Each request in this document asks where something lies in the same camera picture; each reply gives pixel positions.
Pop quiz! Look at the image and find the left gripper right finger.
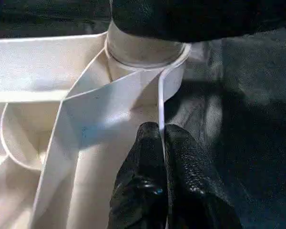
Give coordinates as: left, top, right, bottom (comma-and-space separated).
163, 124, 244, 229

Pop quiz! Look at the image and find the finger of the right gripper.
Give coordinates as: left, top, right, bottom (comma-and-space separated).
111, 0, 286, 43

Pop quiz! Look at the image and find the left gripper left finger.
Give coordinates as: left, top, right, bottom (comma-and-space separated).
109, 121, 169, 229

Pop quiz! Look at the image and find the white plastic table leg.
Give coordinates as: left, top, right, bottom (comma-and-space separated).
106, 20, 191, 69

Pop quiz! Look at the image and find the white plastic table top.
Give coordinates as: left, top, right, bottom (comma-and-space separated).
0, 32, 192, 229

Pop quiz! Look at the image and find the black work mat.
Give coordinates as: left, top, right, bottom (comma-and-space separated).
0, 0, 286, 229

